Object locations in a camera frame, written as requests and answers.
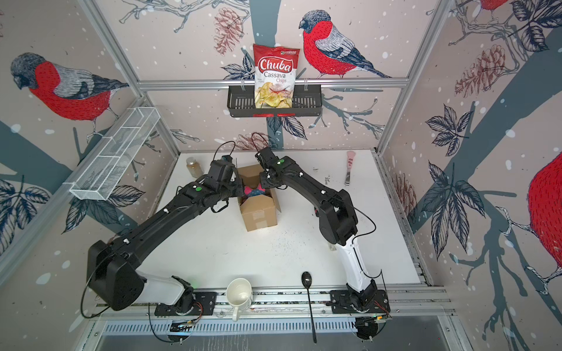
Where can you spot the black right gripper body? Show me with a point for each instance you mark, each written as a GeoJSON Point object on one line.
{"type": "Point", "coordinates": [265, 179]}

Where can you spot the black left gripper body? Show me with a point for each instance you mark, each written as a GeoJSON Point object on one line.
{"type": "Point", "coordinates": [235, 188]}

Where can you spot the brown cardboard express box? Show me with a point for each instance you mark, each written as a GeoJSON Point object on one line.
{"type": "Point", "coordinates": [260, 211]}

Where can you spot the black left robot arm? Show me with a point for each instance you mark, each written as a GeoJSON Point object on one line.
{"type": "Point", "coordinates": [112, 268]}

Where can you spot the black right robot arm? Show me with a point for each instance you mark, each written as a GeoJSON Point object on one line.
{"type": "Point", "coordinates": [336, 213]}

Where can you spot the colourful plush toy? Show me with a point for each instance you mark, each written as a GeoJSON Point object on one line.
{"type": "Point", "coordinates": [252, 192]}

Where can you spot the brown spice jar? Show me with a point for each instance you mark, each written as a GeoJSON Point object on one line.
{"type": "Point", "coordinates": [194, 167]}

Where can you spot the cream ceramic mug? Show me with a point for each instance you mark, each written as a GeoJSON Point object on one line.
{"type": "Point", "coordinates": [239, 295]}

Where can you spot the black long spoon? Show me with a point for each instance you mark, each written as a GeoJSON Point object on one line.
{"type": "Point", "coordinates": [306, 280]}

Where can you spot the Chuba cassava chips bag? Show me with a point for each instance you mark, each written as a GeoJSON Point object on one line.
{"type": "Point", "coordinates": [275, 76]}

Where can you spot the black wire wall basket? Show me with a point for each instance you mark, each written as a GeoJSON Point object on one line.
{"type": "Point", "coordinates": [307, 101]}

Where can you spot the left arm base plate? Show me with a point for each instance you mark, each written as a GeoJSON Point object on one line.
{"type": "Point", "coordinates": [197, 303]}

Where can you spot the aluminium front rail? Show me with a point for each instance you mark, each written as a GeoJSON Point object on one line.
{"type": "Point", "coordinates": [404, 301]}

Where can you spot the white wire mesh shelf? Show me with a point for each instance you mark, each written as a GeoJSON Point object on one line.
{"type": "Point", "coordinates": [118, 150]}

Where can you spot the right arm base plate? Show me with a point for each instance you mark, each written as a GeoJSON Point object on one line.
{"type": "Point", "coordinates": [370, 302]}

